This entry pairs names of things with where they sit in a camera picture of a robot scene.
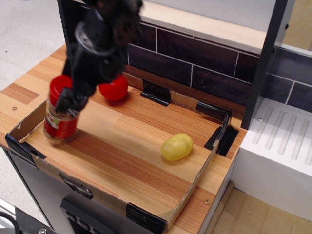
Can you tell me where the red toy tomato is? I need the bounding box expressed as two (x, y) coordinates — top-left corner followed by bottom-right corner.
(98, 75), (128, 101)

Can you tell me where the basil bottle with red lid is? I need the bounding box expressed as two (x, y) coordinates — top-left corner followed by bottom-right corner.
(43, 75), (79, 145)

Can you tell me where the black oven control panel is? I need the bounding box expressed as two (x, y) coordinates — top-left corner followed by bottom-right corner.
(60, 197), (127, 234)

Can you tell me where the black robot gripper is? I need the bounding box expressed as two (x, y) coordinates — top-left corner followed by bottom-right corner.
(55, 0), (143, 116)

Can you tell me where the yellow toy potato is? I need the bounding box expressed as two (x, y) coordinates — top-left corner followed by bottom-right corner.
(161, 133), (194, 161)

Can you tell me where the dark grey shelf frame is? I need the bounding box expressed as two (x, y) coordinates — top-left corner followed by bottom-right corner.
(57, 0), (296, 131)

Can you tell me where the white toy sink drainboard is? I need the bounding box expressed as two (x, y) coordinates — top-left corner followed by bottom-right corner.
(232, 98), (312, 220)

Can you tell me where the cardboard fence with black tape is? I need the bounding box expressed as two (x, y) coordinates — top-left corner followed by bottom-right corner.
(0, 57), (246, 234)

